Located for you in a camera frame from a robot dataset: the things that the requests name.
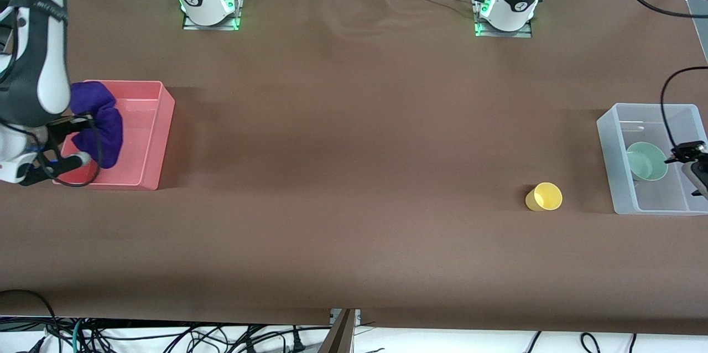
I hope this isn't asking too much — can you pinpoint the green bowl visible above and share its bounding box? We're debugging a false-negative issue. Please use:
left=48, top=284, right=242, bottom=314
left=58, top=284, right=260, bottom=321
left=626, top=141, right=670, bottom=183

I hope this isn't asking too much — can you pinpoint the purple cloth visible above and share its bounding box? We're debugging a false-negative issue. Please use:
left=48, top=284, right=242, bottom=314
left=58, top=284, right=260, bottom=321
left=69, top=81, right=124, bottom=170

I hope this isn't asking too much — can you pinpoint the yellow cup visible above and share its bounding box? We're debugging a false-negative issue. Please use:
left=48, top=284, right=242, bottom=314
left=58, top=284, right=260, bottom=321
left=524, top=182, right=564, bottom=212

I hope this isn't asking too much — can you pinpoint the clear plastic bin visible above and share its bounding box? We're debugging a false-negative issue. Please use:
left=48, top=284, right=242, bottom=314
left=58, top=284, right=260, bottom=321
left=596, top=102, right=708, bottom=216

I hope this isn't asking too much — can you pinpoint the pink plastic bin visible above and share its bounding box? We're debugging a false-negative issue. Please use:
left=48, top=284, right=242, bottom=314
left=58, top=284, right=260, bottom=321
left=52, top=80, right=176, bottom=191

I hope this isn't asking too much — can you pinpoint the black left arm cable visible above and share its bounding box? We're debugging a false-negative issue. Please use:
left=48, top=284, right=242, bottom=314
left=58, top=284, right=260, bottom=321
left=616, top=0, right=708, bottom=149

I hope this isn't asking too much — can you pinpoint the teal floor cable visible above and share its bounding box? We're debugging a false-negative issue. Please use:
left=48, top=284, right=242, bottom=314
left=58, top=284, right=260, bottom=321
left=70, top=319, right=85, bottom=353

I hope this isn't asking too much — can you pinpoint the black floor cable bundle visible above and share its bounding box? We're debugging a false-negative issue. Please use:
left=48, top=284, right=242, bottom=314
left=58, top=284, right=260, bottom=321
left=0, top=289, right=313, bottom=353

